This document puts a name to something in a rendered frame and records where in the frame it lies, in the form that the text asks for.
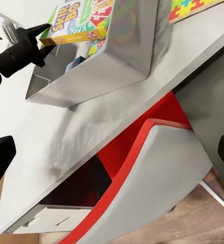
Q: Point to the toy box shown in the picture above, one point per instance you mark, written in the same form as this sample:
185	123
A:
124	59

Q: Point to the board game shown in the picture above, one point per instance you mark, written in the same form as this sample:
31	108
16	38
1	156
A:
96	46
77	21
76	62

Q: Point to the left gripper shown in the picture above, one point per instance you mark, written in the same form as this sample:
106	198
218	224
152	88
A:
26	51

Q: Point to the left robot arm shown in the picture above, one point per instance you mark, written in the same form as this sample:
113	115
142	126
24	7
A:
22	49

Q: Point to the desk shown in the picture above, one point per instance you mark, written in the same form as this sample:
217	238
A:
56	177

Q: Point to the jigsaw puzzle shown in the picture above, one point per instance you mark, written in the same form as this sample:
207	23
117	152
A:
183	8

